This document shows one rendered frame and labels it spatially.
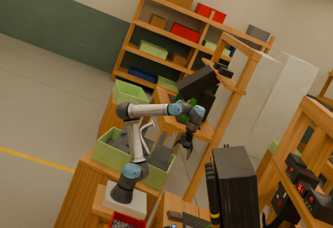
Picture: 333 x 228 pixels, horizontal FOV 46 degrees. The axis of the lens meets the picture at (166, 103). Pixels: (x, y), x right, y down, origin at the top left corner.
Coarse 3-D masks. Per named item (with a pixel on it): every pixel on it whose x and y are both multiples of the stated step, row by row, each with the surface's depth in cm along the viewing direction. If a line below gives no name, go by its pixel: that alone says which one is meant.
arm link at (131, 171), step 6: (126, 168) 252; (132, 168) 254; (138, 168) 257; (120, 174) 256; (126, 174) 251; (132, 174) 251; (138, 174) 253; (120, 180) 254; (126, 180) 251; (132, 180) 252; (138, 180) 258; (126, 186) 252; (132, 186) 254
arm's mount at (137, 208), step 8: (112, 184) 273; (136, 192) 276; (104, 200) 249; (112, 200) 252; (136, 200) 265; (144, 200) 269; (112, 208) 251; (120, 208) 251; (128, 208) 251; (136, 208) 255; (144, 208) 259; (136, 216) 253; (144, 216) 253
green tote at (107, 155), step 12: (108, 132) 336; (96, 144) 313; (96, 156) 315; (108, 156) 313; (120, 156) 311; (120, 168) 313; (156, 168) 307; (168, 168) 316; (144, 180) 312; (156, 180) 310
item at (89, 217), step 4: (88, 212) 273; (88, 216) 273; (92, 216) 246; (96, 216) 246; (88, 220) 247; (92, 220) 247; (96, 220) 247; (84, 224) 275; (88, 224) 248; (92, 224) 248; (96, 224) 248; (100, 224) 250; (104, 224) 251; (108, 224) 253
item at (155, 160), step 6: (162, 132) 333; (162, 138) 333; (156, 144) 333; (162, 144) 333; (162, 150) 333; (168, 150) 333; (156, 156) 333; (162, 156) 333; (168, 156) 333; (150, 162) 333; (156, 162) 327; (162, 168) 327
